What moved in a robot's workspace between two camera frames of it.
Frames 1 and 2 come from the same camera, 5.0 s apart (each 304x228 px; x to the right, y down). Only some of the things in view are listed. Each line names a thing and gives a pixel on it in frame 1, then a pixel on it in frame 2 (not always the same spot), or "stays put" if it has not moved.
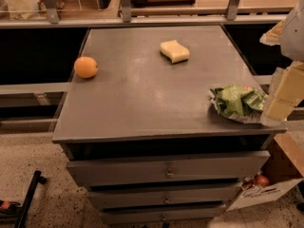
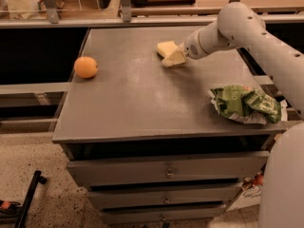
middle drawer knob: (166, 200) stays put
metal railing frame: (232, 13) stays put
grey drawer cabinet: (145, 135) stays put
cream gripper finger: (273, 36) → (181, 47)
